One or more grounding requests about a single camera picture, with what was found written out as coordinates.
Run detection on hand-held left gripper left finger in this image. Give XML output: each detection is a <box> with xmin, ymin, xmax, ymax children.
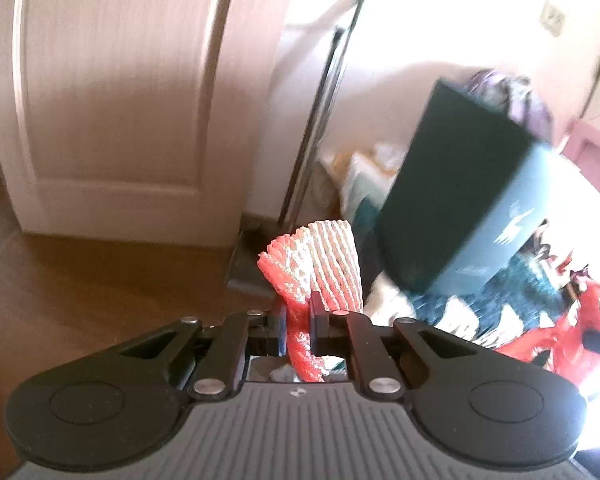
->
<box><xmin>117</xmin><ymin>307</ymin><xmax>287</xmax><ymax>401</ymax></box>

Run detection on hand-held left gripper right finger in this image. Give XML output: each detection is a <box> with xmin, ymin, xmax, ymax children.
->
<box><xmin>307</xmin><ymin>291</ymin><xmax>482</xmax><ymax>402</ymax></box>

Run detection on red plastic bag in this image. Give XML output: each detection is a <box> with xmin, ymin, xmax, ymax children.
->
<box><xmin>495</xmin><ymin>275</ymin><xmax>600</xmax><ymax>387</ymax></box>

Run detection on orange foam fruit net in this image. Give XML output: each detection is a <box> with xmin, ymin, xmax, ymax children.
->
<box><xmin>257</xmin><ymin>219</ymin><xmax>365</xmax><ymax>384</ymax></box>

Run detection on teal bin with deer print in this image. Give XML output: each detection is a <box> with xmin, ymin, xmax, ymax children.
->
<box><xmin>375</xmin><ymin>79</ymin><xmax>553</xmax><ymax>295</ymax></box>

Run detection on teal and cream zigzag quilt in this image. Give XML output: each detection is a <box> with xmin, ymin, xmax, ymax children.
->
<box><xmin>340</xmin><ymin>195</ymin><xmax>592</xmax><ymax>353</ymax></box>

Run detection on pink wooden chair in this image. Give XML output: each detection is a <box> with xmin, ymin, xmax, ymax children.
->
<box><xmin>560</xmin><ymin>120</ymin><xmax>600</xmax><ymax>282</ymax></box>

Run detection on purple and grey backpack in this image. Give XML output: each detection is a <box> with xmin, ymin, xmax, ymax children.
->
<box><xmin>467</xmin><ymin>69</ymin><xmax>556</xmax><ymax>142</ymax></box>

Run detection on beige wooden door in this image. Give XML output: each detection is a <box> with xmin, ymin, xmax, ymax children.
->
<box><xmin>0</xmin><ymin>0</ymin><xmax>301</xmax><ymax>249</ymax></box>

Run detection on beige wall outlet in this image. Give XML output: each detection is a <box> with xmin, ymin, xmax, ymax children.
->
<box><xmin>540</xmin><ymin>1</ymin><xmax>566</xmax><ymax>36</ymax></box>

